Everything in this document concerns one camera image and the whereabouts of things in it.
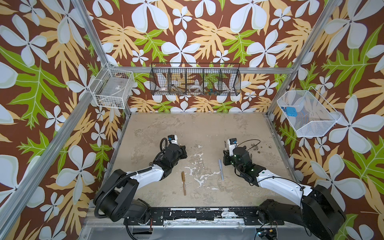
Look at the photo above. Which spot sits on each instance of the grey blue pen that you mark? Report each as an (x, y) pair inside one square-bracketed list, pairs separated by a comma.
[(221, 169)]

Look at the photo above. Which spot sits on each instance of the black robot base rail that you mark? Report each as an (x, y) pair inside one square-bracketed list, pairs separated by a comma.
[(248, 216)]

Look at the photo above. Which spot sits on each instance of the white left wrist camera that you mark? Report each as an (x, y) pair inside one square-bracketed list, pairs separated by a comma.
[(173, 139)]

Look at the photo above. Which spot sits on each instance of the black wire basket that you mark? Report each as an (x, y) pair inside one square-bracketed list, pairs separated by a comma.
[(212, 79)]

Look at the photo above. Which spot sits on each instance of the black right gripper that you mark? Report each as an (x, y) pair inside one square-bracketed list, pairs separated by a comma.
[(226, 157)]

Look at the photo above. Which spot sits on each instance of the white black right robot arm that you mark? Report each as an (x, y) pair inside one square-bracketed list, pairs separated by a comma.
[(312, 207)]

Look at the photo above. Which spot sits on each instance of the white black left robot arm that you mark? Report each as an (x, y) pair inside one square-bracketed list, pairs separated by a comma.
[(115, 199)]

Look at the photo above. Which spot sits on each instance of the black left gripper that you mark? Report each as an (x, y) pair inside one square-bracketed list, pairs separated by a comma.
[(183, 151)]

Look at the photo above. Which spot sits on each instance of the blue object in basket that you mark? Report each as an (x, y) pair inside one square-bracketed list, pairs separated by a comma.
[(291, 111)]

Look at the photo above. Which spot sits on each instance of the white mesh basket right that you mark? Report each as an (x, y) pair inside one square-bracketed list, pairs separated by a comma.
[(316, 116)]

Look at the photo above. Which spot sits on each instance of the small green circuit board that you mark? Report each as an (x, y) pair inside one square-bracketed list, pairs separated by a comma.
[(266, 234)]

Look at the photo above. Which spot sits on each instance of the white wire basket left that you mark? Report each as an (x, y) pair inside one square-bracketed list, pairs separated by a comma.
[(112, 88)]

